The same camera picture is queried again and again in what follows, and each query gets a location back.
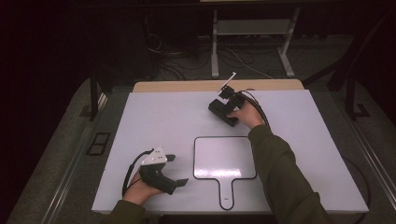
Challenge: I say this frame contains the black metal stand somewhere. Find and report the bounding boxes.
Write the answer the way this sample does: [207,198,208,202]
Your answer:
[302,8,396,121]

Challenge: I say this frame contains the person's left hand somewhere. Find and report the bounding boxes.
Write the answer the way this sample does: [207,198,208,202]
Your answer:
[122,171,163,206]

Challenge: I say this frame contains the bundle of floor cables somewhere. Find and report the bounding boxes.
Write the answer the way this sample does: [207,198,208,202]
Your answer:
[143,14,276,81]

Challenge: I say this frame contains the small handheld whiteboard paddle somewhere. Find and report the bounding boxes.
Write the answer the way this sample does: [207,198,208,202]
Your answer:
[192,135,258,212]

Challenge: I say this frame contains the person's right hand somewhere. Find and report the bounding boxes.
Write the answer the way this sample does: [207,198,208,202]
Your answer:
[226,101,266,130]

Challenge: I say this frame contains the black whiteboard eraser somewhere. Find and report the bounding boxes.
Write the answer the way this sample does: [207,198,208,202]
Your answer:
[207,98,240,128]

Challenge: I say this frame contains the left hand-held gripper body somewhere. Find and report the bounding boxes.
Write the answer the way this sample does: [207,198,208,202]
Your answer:
[138,146,179,196]

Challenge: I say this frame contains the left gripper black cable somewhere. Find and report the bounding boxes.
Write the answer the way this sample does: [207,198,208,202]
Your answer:
[121,147,155,198]

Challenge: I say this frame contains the white metal stand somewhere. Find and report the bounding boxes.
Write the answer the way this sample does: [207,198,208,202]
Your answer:
[210,7,302,79]

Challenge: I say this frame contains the black floor socket frame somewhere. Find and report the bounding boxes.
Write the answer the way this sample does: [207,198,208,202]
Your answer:
[85,132,112,157]

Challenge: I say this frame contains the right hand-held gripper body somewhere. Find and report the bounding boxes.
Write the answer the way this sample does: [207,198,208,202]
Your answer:
[218,71,248,112]

